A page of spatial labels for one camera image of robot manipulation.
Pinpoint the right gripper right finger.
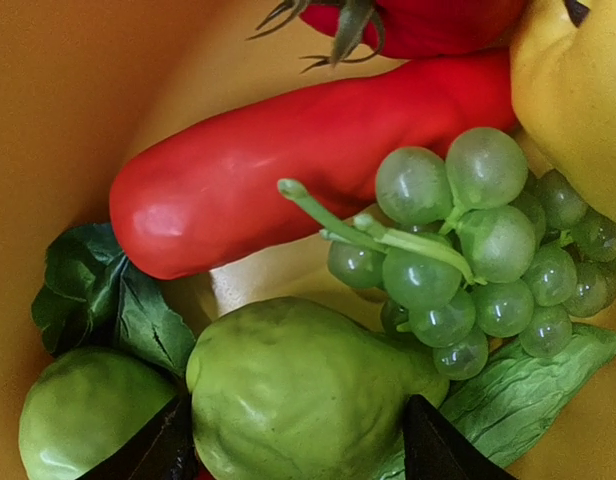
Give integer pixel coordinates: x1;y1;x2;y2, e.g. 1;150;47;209
403;394;514;480

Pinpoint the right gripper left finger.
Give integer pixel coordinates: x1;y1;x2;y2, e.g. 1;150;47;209
78;396;198;480

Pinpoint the light green chayote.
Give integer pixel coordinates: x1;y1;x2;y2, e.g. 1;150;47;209
186;297;449;479

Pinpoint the yellow plastic basket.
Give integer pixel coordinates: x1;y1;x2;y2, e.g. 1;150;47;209
0;1;616;479

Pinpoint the yellow bell pepper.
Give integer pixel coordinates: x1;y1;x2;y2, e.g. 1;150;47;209
510;0;616;222

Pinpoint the red tomato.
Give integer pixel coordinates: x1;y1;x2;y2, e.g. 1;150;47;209
246;0;530;75

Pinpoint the green bitter gourd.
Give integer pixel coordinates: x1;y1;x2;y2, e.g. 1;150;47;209
374;323;616;479

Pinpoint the green apple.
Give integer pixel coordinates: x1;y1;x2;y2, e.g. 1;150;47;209
18;347;176;479

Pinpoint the dark green fabric leaf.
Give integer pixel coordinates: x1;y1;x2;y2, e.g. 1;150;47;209
31;223;196;378

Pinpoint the green grape bunch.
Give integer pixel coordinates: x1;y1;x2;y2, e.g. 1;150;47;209
277;127;616;380

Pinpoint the red chili pepper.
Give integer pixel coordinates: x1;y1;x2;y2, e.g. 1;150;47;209
109;48;516;280

